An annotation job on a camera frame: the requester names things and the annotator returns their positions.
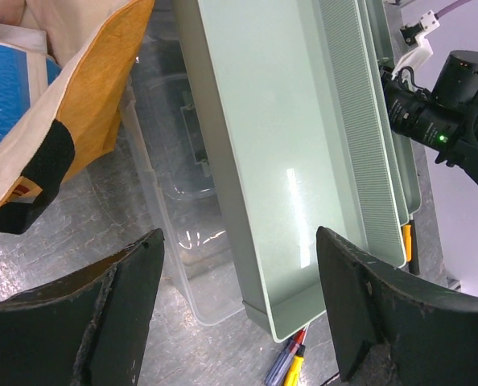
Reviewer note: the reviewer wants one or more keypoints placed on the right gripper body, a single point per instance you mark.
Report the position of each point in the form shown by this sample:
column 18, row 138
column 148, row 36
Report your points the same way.
column 439, row 118

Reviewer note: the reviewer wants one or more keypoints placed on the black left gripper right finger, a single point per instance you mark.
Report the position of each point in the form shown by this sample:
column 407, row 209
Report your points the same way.
column 390, row 327

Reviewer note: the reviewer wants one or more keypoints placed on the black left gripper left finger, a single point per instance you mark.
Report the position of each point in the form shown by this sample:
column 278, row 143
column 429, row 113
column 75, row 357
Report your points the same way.
column 89, row 327

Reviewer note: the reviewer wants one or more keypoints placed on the green toolbox with clear lid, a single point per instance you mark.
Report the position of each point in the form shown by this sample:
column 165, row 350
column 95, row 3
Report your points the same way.
column 254, row 123

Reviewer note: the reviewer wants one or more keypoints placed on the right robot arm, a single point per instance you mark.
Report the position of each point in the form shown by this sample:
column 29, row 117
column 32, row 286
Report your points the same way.
column 390, row 327

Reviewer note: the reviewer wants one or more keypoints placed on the orange tote bag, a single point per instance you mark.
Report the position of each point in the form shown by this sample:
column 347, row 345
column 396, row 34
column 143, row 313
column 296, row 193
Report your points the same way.
column 75, row 120

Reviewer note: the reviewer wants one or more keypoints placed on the blue white packet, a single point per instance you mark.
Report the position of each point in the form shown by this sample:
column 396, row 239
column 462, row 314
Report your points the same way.
column 26, row 71

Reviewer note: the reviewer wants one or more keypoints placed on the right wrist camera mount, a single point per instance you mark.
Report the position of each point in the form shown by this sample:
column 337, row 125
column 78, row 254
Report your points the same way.
column 412, row 44

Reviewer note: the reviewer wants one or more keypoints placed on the orange handled chisel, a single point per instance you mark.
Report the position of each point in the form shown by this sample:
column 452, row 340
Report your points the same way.
column 407, row 239

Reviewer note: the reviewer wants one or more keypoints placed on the yellow handled screwdriver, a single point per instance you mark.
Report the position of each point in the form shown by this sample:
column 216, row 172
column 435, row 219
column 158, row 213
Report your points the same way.
column 293, row 373

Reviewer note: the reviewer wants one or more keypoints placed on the blue handled screwdriver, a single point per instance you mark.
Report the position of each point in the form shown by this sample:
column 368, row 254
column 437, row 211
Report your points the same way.
column 277, row 373

